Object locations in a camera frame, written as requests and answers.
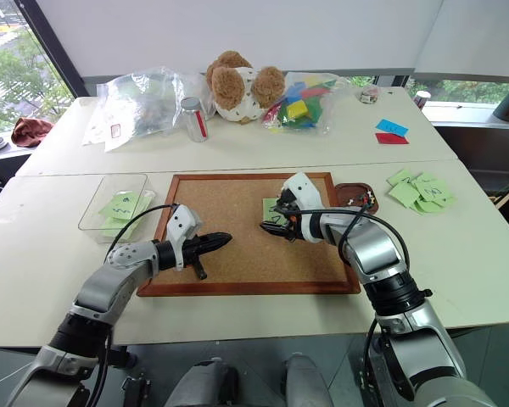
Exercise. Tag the clear plastic bag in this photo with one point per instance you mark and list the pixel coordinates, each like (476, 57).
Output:
(140, 106)

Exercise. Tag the coloured pushpin cluster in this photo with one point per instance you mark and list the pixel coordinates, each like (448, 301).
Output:
(367, 198)

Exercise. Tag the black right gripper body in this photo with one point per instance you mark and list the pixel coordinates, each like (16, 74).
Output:
(289, 203)

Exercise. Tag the small clear pin container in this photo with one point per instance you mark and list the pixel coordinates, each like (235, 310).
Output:
(369, 95)

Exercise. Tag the blue sticky note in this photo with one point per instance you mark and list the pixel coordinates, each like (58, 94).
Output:
(391, 126)

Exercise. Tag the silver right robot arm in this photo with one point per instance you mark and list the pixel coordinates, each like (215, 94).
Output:
(377, 254)

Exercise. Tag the bag of coloured blocks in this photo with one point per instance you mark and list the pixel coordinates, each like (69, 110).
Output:
(299, 106)

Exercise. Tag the brown wooden tray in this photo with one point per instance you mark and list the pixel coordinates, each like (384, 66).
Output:
(356, 188)

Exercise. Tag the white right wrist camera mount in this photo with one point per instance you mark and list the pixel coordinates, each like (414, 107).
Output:
(303, 186)

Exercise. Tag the clear jar with grey lid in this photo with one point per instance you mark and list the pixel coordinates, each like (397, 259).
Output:
(195, 120)

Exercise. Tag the green sticky note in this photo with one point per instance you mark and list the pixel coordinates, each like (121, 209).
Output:
(430, 207)
(116, 205)
(404, 194)
(399, 177)
(434, 191)
(112, 226)
(271, 210)

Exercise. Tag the grey rounded robot knee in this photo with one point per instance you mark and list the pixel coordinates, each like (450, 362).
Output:
(303, 381)
(203, 386)

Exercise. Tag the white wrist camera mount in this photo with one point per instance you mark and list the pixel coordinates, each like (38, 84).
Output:
(182, 224)
(303, 186)

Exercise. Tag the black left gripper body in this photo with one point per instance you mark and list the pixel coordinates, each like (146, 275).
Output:
(193, 251)

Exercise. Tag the red drink can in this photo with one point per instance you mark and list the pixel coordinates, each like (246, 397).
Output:
(421, 99)

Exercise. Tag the brown and white plush toy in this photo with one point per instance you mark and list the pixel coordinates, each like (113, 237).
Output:
(237, 93)

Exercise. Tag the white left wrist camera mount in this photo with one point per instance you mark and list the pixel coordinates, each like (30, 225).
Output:
(182, 224)

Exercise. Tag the dark red cloth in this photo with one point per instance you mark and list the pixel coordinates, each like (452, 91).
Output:
(29, 131)

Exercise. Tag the clear plastic box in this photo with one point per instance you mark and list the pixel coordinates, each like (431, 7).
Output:
(110, 186)

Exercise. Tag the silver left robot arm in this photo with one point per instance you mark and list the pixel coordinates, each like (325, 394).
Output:
(110, 284)

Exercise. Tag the red sticky note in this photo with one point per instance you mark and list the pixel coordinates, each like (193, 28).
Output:
(390, 139)

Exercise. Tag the wood-framed cork board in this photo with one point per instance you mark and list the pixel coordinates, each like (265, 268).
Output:
(237, 254)

